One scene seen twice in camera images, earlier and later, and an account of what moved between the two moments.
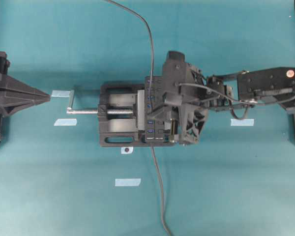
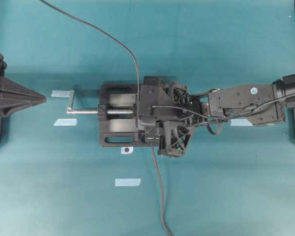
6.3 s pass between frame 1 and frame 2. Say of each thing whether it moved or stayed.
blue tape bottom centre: stayed
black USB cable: moved
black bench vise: stayed
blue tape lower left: stayed
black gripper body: moved
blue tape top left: stayed
